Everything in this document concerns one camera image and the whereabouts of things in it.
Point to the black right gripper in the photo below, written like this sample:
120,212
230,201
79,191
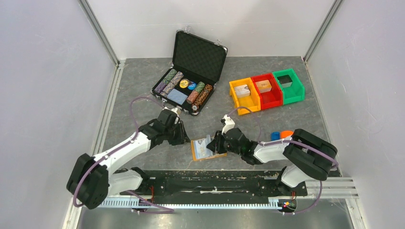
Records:
216,145

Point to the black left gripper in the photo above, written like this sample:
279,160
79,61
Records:
183,137

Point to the orange leather card holder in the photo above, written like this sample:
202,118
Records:
212,154

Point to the white portrait credit card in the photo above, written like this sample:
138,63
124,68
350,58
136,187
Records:
200,149

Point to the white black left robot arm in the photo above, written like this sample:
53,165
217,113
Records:
94,178

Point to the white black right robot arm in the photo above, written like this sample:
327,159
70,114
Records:
310,156

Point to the blue playing card deck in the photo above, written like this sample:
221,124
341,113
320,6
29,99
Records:
177,96

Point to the card deck in yellow bin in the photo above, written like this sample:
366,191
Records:
242,91

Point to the card deck in red bin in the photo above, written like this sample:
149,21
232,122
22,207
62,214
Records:
264,86

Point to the blue dealer chip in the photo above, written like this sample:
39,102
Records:
191,86

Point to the yellow dealer chip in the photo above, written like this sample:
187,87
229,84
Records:
184,83

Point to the blue orange toy truck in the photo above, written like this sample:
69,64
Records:
279,135

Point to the yellow plastic bin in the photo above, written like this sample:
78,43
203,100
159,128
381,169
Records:
250,101

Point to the red plastic bin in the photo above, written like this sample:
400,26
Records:
270,99

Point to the black poker chip case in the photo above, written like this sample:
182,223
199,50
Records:
198,60

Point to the black box in green bin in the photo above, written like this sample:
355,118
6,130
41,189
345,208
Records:
285,81

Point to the green plastic bin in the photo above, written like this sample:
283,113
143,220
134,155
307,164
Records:
294,93

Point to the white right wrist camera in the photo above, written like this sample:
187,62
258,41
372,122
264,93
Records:
228,123

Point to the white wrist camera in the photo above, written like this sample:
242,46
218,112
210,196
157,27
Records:
228,123
175,112

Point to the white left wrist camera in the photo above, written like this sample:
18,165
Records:
175,112

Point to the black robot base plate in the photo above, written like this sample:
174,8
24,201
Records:
214,187

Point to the slotted aluminium cable duct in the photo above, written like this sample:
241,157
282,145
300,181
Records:
133,202

